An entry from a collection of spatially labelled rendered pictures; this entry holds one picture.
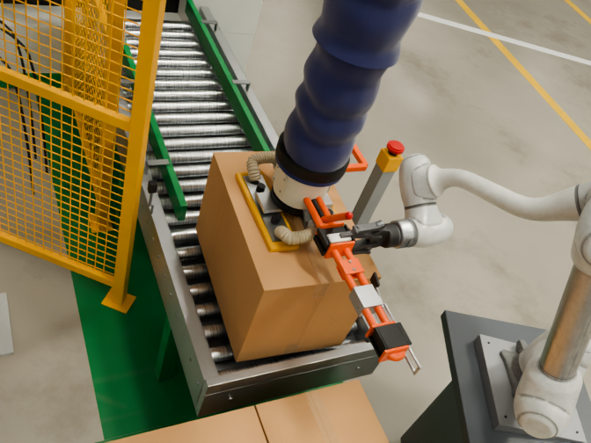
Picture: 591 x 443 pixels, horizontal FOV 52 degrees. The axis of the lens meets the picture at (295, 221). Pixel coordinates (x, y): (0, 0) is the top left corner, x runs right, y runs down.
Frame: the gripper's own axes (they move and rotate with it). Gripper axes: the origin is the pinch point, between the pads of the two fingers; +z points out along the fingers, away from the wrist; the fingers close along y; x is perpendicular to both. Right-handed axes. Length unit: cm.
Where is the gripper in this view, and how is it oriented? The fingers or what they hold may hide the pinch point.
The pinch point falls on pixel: (336, 243)
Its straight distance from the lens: 178.6
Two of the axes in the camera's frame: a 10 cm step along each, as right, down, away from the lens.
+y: -2.6, 6.8, 6.9
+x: -3.7, -7.3, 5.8
